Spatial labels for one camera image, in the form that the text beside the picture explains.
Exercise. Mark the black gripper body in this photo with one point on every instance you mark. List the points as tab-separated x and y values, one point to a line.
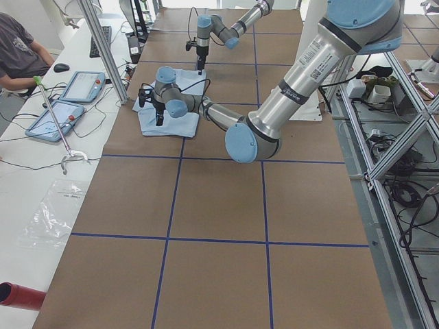
201	53
158	110

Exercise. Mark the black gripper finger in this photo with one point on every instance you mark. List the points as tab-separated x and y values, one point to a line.
200	65
159	119

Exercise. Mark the light blue button-up shirt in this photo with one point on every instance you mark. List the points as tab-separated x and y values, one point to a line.
178	90

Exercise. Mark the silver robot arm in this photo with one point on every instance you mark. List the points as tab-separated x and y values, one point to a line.
347	28
213	24

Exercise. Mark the blue teach pendant far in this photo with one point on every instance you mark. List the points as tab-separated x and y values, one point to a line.
84	87

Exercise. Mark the black computer mouse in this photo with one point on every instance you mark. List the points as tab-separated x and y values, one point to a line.
61	67

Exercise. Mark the metal reacher grabber stick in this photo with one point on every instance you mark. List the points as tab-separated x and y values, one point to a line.
71	154

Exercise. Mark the seated person dark shirt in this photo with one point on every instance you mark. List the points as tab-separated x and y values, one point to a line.
22	57

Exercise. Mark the clear plastic bag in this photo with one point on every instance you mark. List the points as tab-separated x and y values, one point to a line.
53	220

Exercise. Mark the red cylinder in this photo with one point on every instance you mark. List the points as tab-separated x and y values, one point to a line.
18	296

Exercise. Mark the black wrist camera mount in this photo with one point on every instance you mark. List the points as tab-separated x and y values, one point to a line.
190	44
144	96

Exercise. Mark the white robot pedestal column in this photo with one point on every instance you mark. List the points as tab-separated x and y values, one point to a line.
310	111

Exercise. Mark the aluminium frame post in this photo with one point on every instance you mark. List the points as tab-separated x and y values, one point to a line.
103	46

